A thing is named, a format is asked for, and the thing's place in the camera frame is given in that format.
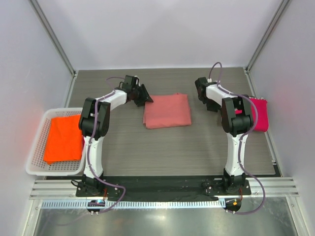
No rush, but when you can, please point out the striped folded shirt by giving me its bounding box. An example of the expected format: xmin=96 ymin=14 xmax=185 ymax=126
xmin=249 ymin=96 xmax=265 ymax=100

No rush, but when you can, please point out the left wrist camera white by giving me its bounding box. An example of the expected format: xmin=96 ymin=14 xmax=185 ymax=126
xmin=134 ymin=76 xmax=141 ymax=86

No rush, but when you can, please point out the orange t shirt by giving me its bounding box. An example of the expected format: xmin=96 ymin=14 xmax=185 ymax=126
xmin=43 ymin=115 xmax=83 ymax=165

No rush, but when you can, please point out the aluminium frame post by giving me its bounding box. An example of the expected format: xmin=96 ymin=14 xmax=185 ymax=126
xmin=29 ymin=0 xmax=76 ymax=77
xmin=245 ymin=0 xmax=291 ymax=74

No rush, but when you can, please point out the slotted cable duct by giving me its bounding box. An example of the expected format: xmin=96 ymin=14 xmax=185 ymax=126
xmin=41 ymin=199 xmax=225 ymax=209

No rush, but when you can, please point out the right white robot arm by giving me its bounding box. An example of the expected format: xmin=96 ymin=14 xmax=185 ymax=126
xmin=195 ymin=77 xmax=255 ymax=195

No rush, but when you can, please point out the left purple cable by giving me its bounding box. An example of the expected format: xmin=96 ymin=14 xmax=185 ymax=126
xmin=55 ymin=76 xmax=126 ymax=226

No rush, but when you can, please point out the magenta shirt in basket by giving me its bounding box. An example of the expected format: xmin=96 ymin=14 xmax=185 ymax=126
xmin=81 ymin=137 xmax=86 ymax=159

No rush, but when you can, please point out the right aluminium frame post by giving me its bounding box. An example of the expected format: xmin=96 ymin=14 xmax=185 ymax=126
xmin=245 ymin=0 xmax=291 ymax=74

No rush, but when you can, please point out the folded magenta t shirt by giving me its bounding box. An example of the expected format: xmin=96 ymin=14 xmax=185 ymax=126
xmin=250 ymin=99 xmax=269 ymax=132

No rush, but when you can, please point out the salmon pink t shirt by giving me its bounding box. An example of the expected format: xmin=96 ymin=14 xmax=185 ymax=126
xmin=143 ymin=93 xmax=192 ymax=129

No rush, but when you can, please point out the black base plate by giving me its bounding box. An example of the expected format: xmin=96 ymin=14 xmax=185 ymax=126
xmin=71 ymin=176 xmax=252 ymax=202

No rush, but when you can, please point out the white plastic basket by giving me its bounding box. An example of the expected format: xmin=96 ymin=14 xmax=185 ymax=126
xmin=26 ymin=107 xmax=85 ymax=177

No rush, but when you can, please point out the left aluminium frame post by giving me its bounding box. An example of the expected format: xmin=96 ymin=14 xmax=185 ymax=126
xmin=29 ymin=0 xmax=76 ymax=77

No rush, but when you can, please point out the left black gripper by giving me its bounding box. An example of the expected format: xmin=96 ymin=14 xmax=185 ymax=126
xmin=131 ymin=84 xmax=153 ymax=107

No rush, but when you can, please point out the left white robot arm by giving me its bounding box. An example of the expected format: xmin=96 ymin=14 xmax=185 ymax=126
xmin=76 ymin=75 xmax=153 ymax=197

